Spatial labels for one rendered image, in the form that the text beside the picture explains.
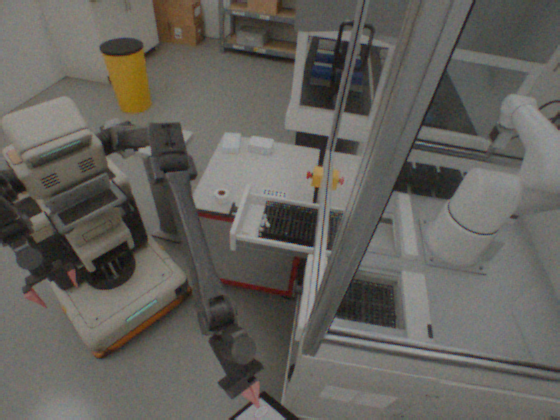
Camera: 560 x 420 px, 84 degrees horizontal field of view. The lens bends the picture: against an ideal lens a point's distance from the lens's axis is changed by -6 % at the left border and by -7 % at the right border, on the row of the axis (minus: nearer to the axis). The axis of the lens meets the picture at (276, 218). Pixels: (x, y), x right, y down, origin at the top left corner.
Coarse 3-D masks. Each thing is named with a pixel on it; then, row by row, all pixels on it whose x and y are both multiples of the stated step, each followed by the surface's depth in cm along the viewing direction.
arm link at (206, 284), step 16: (192, 160) 82; (160, 176) 76; (176, 176) 77; (192, 176) 81; (176, 192) 76; (176, 208) 76; (192, 208) 77; (176, 224) 78; (192, 224) 76; (192, 240) 75; (192, 256) 74; (208, 256) 75; (192, 272) 75; (208, 272) 74; (192, 288) 76; (208, 288) 73; (224, 288) 75; (208, 304) 71; (224, 304) 74; (208, 320) 71; (224, 320) 73
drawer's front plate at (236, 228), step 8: (248, 184) 142; (248, 192) 140; (248, 200) 143; (240, 208) 132; (240, 216) 130; (240, 224) 134; (232, 232) 124; (240, 232) 136; (232, 240) 126; (232, 248) 130
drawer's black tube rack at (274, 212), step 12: (276, 204) 139; (288, 204) 140; (276, 216) 134; (288, 216) 135; (300, 216) 135; (312, 216) 136; (264, 228) 130; (276, 228) 134; (288, 228) 131; (300, 228) 132; (312, 228) 132; (276, 240) 131; (288, 240) 131; (300, 240) 130; (312, 240) 131
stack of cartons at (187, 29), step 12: (156, 0) 441; (168, 0) 445; (180, 0) 449; (192, 0) 452; (156, 12) 454; (168, 12) 450; (180, 12) 447; (192, 12) 443; (156, 24) 466; (168, 24) 465; (180, 24) 459; (192, 24) 455; (168, 36) 475; (180, 36) 472; (192, 36) 468
